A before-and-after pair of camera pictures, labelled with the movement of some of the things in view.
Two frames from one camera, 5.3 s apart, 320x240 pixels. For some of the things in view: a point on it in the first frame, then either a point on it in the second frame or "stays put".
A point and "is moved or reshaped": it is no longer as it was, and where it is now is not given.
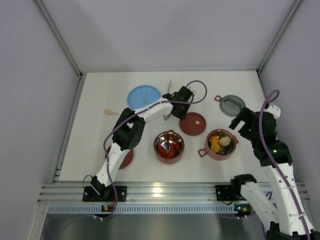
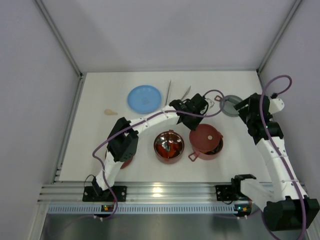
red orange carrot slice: (174, 147) stays put
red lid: (194, 124) is moved or reshaped
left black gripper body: (178, 110) → (191, 122)
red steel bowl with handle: (220, 145) → (207, 145)
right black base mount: (224, 192) stays put
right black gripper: (243, 120) → (243, 105)
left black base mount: (108, 195) stays put
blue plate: (141, 96) stays put
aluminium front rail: (145, 192) stays put
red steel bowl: (168, 147) stays put
